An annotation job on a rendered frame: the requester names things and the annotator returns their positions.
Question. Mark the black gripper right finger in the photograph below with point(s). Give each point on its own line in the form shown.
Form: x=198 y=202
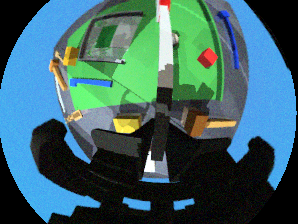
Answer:
x=181 y=150

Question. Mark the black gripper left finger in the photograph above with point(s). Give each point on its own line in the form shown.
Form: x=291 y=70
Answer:
x=136 y=144

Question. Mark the white golf ball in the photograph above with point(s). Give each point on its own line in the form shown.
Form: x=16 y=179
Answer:
x=175 y=40

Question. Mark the red cube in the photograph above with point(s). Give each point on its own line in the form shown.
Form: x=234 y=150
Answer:
x=207 y=58

